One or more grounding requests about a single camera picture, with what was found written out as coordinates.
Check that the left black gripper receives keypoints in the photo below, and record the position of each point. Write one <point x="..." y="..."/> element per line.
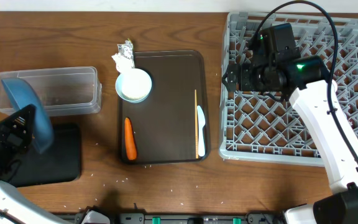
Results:
<point x="8" y="137"/>

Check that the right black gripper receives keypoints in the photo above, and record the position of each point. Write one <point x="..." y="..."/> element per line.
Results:
<point x="245" y="85"/>

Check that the wooden chopstick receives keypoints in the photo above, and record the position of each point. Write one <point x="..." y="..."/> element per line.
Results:
<point x="196" y="125"/>

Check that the light blue plastic spoon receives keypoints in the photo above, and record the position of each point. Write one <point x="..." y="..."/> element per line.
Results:
<point x="201" y="124"/>

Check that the light blue rice bowl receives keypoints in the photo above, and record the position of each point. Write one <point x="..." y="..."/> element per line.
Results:
<point x="133" y="85"/>

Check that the white paper napkin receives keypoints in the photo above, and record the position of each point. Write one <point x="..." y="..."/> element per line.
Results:
<point x="123" y="62"/>

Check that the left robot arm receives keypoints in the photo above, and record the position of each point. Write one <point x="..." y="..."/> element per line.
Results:
<point x="15" y="208"/>

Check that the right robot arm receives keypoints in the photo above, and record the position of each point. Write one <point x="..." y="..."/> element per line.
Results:
<point x="307" y="84"/>

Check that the grey dishwasher rack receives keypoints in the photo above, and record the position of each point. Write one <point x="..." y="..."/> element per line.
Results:
<point x="254" y="127"/>

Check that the black plastic bin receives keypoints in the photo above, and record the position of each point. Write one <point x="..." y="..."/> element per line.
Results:
<point x="60" y="163"/>

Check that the clear plastic bin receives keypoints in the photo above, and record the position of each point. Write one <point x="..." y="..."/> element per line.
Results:
<point x="62" y="91"/>

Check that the dark brown serving tray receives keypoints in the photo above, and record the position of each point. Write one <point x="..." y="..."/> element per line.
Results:
<point x="164" y="123"/>

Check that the orange carrot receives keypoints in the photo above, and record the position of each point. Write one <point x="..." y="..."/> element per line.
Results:
<point x="131" y="151"/>

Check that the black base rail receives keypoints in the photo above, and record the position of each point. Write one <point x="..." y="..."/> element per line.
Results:
<point x="250" y="218"/>

